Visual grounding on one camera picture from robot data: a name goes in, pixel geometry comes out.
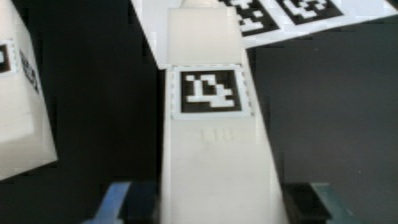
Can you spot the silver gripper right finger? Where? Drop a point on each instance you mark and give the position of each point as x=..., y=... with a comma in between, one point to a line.
x=314, y=204

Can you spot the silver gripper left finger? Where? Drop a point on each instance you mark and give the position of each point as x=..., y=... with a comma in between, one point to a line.
x=129, y=204

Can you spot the white leg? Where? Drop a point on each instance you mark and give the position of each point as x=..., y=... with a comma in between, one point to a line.
x=221, y=187
x=28, y=145

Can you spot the white fiducial marker sheet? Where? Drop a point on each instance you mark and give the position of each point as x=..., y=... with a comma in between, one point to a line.
x=296, y=16

